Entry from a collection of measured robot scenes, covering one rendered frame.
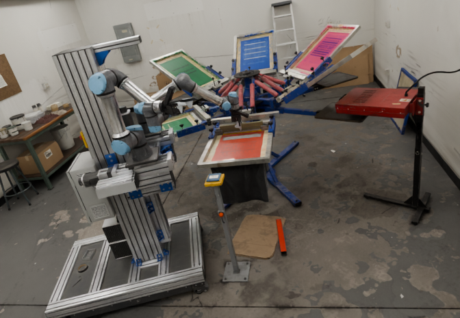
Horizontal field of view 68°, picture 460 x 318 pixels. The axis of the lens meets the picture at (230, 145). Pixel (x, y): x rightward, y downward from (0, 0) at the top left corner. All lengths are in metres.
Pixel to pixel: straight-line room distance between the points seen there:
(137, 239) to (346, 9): 5.61
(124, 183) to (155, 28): 5.50
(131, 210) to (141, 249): 0.39
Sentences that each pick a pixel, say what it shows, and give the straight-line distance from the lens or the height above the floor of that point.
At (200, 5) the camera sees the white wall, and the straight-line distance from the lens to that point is 7.23.
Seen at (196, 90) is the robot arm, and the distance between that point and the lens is 2.84.
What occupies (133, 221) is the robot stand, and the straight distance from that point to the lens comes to 2.94.
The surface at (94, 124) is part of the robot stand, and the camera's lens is 2.59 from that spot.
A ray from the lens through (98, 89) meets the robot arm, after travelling 2.17.
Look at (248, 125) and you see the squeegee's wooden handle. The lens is 3.15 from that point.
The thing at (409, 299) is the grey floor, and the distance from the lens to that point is 2.94.
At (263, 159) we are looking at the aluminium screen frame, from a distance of 2.62.
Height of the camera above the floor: 2.22
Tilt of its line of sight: 25 degrees down
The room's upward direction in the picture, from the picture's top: 12 degrees counter-clockwise
